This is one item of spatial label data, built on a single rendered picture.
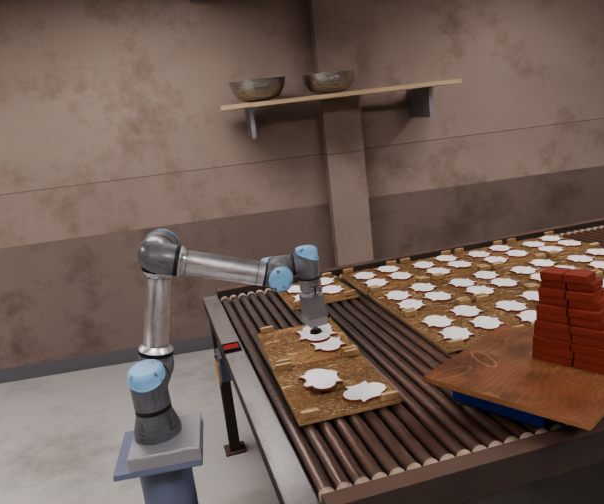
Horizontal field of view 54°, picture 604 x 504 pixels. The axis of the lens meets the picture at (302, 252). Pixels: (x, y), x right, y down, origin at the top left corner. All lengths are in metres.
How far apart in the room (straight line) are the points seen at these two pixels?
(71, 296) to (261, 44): 2.51
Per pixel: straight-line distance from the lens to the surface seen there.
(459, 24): 5.30
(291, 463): 1.79
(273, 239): 4.95
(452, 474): 1.65
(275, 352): 2.46
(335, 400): 2.04
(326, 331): 2.07
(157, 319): 2.03
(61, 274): 5.12
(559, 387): 1.87
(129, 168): 4.90
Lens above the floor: 1.88
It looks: 13 degrees down
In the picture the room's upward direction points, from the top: 7 degrees counter-clockwise
